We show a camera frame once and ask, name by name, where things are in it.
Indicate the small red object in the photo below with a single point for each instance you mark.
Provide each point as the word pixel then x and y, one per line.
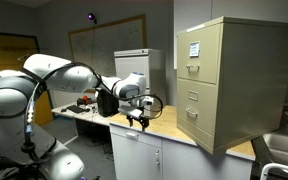
pixel 83 100

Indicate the white cabinet with wood counter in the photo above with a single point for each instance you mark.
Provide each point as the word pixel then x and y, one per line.
pixel 170 156

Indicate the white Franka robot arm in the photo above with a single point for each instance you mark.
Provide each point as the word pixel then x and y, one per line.
pixel 62 78

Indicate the black keyboard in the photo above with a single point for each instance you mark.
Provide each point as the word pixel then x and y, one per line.
pixel 77 109

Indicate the black computer tower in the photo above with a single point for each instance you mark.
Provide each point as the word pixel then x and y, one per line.
pixel 106 105

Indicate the yellow door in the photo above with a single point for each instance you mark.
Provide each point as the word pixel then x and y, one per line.
pixel 4 50

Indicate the grey metal filing cabinet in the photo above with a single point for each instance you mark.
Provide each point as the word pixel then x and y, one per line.
pixel 154 71

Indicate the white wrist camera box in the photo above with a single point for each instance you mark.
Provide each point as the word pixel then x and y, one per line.
pixel 148 100

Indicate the beige drawer with paper label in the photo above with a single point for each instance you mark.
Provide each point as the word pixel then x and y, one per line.
pixel 200 55

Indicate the beige filing cabinet body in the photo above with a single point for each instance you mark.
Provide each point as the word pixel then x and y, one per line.
pixel 254 83

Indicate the white desk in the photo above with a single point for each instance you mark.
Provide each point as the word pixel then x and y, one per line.
pixel 84 115

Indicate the white curved tube rail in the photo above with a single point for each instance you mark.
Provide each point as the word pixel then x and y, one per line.
pixel 277 166

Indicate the wood framed whiteboard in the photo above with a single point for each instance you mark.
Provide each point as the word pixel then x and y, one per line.
pixel 114 40

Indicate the stainless steel sink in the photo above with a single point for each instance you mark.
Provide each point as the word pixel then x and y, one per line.
pixel 284 146

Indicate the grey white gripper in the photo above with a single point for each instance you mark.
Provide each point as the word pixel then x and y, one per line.
pixel 130 111

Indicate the white blue paper label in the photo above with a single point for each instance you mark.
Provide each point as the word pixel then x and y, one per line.
pixel 194 49

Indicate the camera with purple light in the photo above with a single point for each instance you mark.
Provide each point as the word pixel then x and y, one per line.
pixel 91 16

